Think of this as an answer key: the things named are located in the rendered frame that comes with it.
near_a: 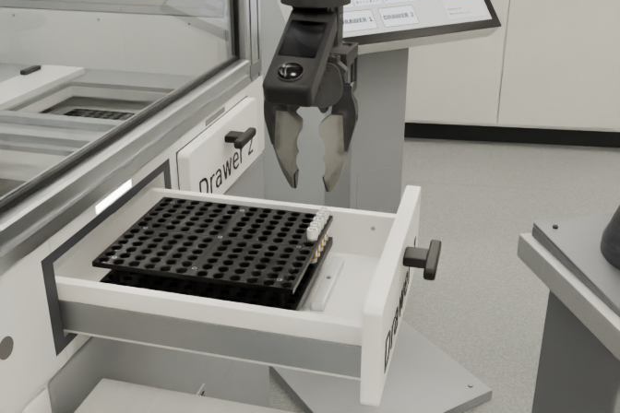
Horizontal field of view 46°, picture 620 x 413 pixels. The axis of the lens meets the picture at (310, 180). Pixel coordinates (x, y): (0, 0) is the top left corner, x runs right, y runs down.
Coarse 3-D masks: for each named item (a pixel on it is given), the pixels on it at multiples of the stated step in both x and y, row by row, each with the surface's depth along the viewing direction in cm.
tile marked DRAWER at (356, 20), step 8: (344, 16) 149; (352, 16) 150; (360, 16) 151; (368, 16) 152; (344, 24) 148; (352, 24) 149; (360, 24) 150; (368, 24) 151; (376, 24) 152; (344, 32) 147
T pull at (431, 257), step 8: (432, 240) 79; (408, 248) 77; (416, 248) 77; (424, 248) 77; (432, 248) 77; (440, 248) 78; (408, 256) 76; (416, 256) 76; (424, 256) 76; (432, 256) 75; (408, 264) 76; (416, 264) 75; (424, 264) 75; (432, 264) 74; (424, 272) 73; (432, 272) 73
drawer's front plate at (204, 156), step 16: (240, 112) 117; (208, 128) 109; (224, 128) 111; (240, 128) 118; (256, 128) 127; (192, 144) 102; (208, 144) 105; (224, 144) 112; (256, 144) 127; (192, 160) 100; (208, 160) 106; (224, 160) 113; (240, 160) 120; (192, 176) 101; (208, 176) 107; (224, 176) 113; (224, 192) 114
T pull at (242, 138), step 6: (234, 132) 113; (240, 132) 113; (246, 132) 112; (252, 132) 113; (228, 138) 111; (234, 138) 111; (240, 138) 110; (246, 138) 111; (234, 144) 109; (240, 144) 108
